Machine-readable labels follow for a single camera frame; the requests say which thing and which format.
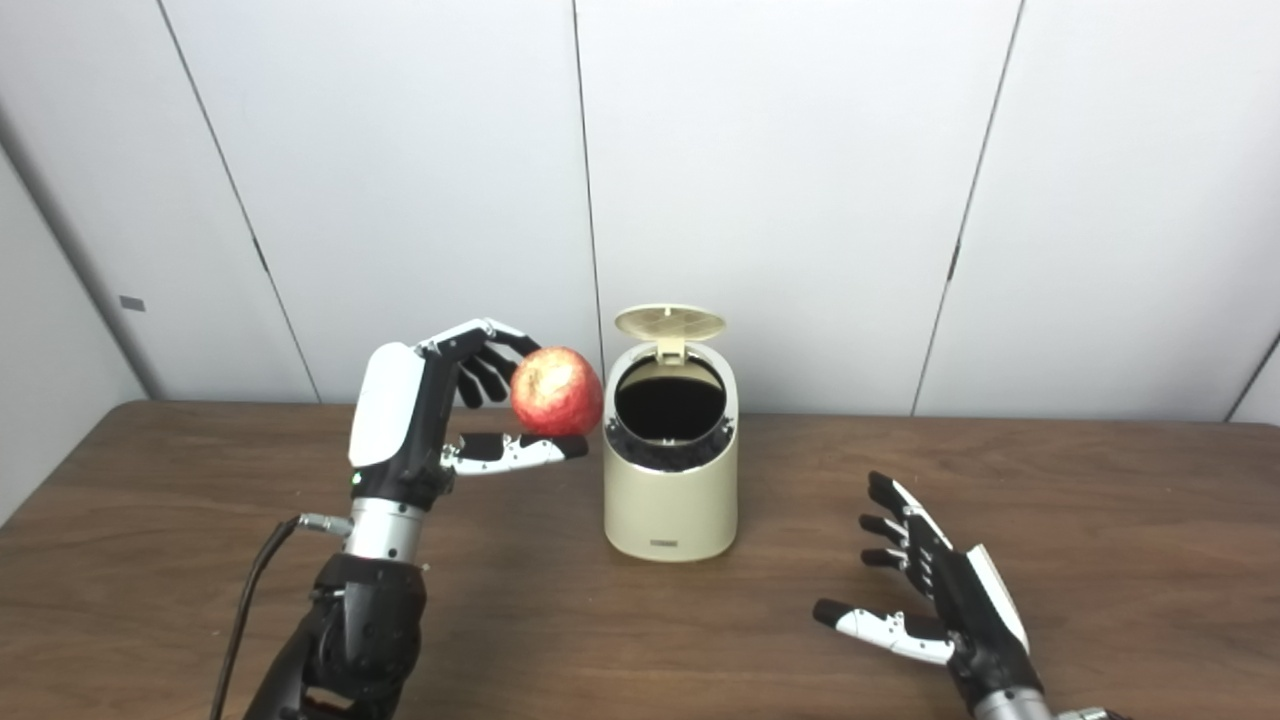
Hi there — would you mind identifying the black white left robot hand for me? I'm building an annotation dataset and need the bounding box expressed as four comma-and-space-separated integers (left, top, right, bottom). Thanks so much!
347, 318, 591, 511

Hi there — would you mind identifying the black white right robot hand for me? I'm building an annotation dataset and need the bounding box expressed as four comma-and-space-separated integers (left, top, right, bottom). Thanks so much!
812, 471, 1044, 713

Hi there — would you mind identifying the red apple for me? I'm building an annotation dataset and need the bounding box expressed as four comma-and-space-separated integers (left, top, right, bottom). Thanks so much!
510, 347, 605, 438

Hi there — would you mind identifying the cream round bin lid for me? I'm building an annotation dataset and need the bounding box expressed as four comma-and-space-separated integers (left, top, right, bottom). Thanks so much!
613, 304, 727, 361

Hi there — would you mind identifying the cream-colored bin body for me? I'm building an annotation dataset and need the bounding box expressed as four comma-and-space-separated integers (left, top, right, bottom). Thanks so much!
603, 342, 740, 563

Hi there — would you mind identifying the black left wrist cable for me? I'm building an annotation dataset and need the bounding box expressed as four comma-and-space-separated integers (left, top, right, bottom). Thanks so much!
208, 513, 353, 720

